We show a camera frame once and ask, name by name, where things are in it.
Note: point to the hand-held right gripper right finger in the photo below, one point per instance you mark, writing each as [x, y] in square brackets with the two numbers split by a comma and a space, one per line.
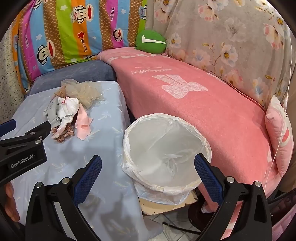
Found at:
[208, 176]

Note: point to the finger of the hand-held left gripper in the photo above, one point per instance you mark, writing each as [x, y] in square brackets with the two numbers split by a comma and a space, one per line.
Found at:
[7, 128]
[27, 136]

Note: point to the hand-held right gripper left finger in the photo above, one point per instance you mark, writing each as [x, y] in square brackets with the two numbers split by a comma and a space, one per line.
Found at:
[89, 178]

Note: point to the grey cloth piece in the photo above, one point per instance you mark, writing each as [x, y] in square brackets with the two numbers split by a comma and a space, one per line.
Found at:
[52, 114]

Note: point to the brown lace fabric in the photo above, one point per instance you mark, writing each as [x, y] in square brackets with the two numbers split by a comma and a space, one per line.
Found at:
[62, 136]

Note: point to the pink cloth piece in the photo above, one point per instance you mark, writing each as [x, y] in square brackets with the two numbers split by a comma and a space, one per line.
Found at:
[82, 122]

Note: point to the bin with white bag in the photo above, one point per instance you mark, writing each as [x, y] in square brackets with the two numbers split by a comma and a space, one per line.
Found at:
[157, 143]

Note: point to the person's left hand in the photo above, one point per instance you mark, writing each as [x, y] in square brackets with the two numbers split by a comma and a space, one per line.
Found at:
[10, 201]

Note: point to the cream knitted cover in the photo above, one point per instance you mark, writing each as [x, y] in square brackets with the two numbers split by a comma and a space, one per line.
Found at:
[9, 81]

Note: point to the tan stocking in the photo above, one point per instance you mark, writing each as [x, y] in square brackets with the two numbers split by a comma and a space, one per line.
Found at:
[60, 91]

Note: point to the light blue patterned cover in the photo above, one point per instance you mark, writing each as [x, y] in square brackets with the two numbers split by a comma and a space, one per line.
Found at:
[104, 115]

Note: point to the pink blanket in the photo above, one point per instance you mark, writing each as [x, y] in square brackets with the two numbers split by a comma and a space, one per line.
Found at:
[185, 104]

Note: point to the cream tulle fabric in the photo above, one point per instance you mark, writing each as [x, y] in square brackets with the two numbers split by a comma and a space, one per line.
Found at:
[89, 92]

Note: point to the pink pillow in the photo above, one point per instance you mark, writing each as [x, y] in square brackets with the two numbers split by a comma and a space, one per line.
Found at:
[277, 134]

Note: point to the blue sofa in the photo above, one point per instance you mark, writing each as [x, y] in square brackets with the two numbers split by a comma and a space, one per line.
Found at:
[81, 71]

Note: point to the colourful monkey print pillow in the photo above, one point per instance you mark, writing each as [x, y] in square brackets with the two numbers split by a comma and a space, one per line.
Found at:
[69, 27]

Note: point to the beige cloth cover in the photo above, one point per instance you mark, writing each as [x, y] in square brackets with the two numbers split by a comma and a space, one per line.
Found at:
[291, 88]

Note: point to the grey floral blanket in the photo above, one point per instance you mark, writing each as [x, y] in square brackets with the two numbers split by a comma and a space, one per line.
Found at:
[219, 34]

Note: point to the green round cushion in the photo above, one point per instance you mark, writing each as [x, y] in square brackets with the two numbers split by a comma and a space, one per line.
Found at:
[150, 42]

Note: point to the black metal frame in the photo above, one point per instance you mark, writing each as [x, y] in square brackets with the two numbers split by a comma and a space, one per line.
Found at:
[281, 204]

